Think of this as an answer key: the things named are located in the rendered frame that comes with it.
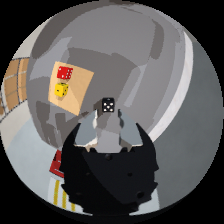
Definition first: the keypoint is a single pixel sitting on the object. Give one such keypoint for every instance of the tan mat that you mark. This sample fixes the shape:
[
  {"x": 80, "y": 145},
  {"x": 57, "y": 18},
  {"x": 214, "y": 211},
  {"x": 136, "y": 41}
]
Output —
[{"x": 78, "y": 84}]

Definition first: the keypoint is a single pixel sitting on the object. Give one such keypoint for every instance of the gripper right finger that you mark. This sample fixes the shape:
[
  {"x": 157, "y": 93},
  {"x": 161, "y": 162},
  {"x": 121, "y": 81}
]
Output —
[{"x": 136, "y": 139}]

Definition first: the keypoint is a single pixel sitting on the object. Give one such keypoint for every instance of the red die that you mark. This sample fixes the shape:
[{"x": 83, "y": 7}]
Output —
[{"x": 64, "y": 72}]

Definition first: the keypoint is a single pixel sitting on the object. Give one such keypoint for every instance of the yellow die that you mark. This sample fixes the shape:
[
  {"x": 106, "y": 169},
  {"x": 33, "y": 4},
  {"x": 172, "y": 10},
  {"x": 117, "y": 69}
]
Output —
[{"x": 61, "y": 89}]

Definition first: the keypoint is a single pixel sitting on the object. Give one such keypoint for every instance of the black die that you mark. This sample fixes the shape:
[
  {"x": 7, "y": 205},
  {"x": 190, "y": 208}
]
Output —
[{"x": 108, "y": 105}]

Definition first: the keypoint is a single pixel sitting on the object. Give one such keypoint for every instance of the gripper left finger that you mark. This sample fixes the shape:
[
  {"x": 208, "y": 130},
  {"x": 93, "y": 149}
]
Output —
[{"x": 81, "y": 138}]

